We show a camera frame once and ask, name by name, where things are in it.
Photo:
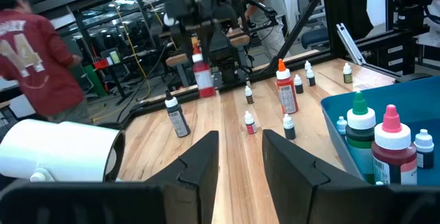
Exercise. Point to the black-capped large colouring bottle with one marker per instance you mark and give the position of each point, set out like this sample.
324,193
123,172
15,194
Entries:
178,121

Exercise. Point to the green-capped large colouring bottle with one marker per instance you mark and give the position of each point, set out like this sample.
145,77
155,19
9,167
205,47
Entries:
360,138

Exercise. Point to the small dark dropper bottle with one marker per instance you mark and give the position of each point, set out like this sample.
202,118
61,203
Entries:
250,126

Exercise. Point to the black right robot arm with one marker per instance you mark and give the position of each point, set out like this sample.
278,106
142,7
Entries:
228,55

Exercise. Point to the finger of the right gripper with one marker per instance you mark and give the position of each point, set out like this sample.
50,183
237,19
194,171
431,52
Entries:
208,38
190,38

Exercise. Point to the white plastic pipe cylinder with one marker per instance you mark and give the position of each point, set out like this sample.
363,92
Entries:
58,148

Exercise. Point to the red-capped large colouring bottle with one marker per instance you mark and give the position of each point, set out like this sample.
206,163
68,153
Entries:
203,79

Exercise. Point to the black fabric cover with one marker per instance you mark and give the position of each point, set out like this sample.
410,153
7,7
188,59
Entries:
347,4

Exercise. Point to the silver aluminium strut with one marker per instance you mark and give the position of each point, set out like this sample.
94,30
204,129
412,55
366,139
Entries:
350,45

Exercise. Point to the pink-capped large colouring bottle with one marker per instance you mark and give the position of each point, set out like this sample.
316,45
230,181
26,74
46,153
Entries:
392,155

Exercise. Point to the small brown dropper bottle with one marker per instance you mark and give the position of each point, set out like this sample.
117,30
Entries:
249,97

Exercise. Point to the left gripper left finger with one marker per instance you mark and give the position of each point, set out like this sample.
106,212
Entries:
185,196

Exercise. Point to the small blue dropper bottle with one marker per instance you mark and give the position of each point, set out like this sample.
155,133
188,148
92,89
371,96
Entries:
289,131

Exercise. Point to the black table frame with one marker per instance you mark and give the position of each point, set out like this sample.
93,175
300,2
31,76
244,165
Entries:
144,117

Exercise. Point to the wooden shelf board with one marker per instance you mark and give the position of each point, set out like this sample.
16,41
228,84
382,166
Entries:
177,60
239,38

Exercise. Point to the blue plastic bin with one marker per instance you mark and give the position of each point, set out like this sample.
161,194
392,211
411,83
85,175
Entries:
405,97

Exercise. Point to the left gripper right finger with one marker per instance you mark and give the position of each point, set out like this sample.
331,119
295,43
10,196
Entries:
295,193

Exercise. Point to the grey office chair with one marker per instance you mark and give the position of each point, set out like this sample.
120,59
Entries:
314,38

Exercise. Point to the orange-capped large colouring bottle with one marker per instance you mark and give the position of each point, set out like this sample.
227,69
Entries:
287,93

